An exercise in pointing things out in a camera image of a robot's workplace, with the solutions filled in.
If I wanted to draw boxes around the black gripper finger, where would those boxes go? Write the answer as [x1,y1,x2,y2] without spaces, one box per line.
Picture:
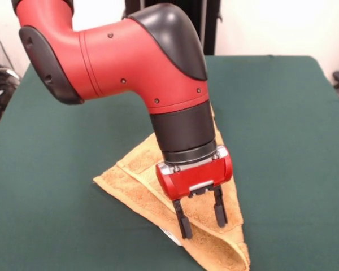
[172,198,193,240]
[213,187,229,228]

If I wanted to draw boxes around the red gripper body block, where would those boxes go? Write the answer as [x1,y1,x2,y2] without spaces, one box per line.
[155,145,234,201]

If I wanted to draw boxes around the tan terry towel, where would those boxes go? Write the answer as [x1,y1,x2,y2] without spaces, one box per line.
[92,103,250,271]

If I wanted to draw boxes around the dark green table cloth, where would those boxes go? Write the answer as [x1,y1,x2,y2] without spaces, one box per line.
[0,55,339,271]

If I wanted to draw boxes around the black upright stand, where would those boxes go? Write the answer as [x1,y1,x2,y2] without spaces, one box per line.
[123,0,224,56]

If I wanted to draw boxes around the heap of black cables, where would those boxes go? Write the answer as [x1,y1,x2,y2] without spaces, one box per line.
[0,66,21,124]

